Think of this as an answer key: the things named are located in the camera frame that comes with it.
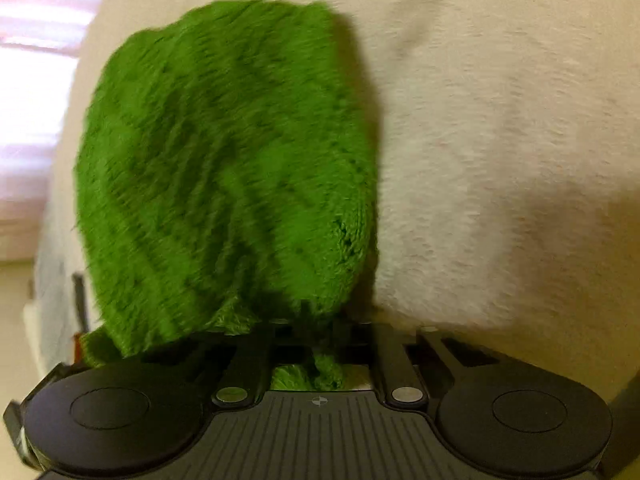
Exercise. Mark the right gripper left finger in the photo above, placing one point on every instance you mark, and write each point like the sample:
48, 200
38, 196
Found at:
242, 366

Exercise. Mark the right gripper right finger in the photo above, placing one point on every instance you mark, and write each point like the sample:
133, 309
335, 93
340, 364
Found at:
399, 381

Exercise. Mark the green knit sweater vest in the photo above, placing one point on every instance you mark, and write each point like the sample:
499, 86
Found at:
225, 182

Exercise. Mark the pink curtain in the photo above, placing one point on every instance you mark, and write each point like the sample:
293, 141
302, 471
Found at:
40, 42

